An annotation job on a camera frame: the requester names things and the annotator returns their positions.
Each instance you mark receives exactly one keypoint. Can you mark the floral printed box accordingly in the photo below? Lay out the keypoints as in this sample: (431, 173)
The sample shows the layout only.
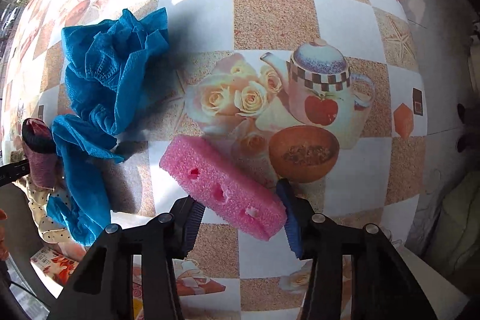
(54, 265)

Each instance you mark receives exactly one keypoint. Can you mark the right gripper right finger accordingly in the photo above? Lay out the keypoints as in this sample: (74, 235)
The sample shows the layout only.
(383, 287)

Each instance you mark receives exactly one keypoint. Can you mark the striped navy pink sock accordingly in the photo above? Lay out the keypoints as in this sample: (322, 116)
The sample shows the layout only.
(40, 150)

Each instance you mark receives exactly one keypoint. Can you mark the checkered patterned tablecloth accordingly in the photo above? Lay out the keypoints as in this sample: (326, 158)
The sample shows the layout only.
(245, 74)

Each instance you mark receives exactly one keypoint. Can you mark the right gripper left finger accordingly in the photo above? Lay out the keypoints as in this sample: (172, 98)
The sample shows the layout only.
(101, 287)

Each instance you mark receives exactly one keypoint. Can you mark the white polka dot cloth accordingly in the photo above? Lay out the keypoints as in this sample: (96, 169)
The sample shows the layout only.
(50, 231)

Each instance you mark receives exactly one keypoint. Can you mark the blue crumpled cloth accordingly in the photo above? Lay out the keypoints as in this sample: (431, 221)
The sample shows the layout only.
(103, 79)

